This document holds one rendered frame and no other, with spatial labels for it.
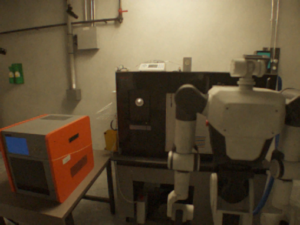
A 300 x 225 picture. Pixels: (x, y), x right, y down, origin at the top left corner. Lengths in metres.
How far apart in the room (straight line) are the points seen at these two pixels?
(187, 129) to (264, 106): 0.28
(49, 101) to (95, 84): 0.93
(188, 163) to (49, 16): 2.98
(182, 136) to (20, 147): 0.86
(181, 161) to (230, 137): 0.22
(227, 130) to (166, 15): 2.09
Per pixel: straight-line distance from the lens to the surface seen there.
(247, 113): 0.63
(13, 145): 1.15
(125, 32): 2.56
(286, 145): 0.82
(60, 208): 1.12
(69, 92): 2.78
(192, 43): 2.43
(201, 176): 1.43
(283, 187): 0.89
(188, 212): 0.86
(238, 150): 0.68
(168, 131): 1.32
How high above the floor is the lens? 1.42
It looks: 13 degrees down
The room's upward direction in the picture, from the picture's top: straight up
